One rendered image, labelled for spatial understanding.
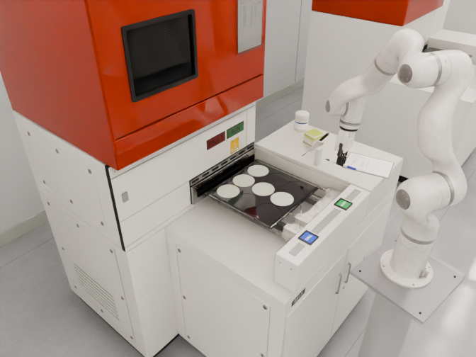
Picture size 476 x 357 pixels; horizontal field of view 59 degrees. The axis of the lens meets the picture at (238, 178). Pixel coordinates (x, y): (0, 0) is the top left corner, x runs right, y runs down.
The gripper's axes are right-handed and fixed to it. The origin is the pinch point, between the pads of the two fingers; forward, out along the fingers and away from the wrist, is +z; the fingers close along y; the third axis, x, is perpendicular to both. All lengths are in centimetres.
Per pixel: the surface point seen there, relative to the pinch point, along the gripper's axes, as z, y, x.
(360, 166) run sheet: 6.6, -13.6, 5.0
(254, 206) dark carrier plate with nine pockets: 19.0, 29.8, -23.0
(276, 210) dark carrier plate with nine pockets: 18.6, 26.8, -13.9
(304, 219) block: 17.5, 26.7, -1.2
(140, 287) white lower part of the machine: 55, 68, -53
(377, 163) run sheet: 5.7, -20.5, 10.8
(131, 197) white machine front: 8, 70, -54
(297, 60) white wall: 39, -293, -168
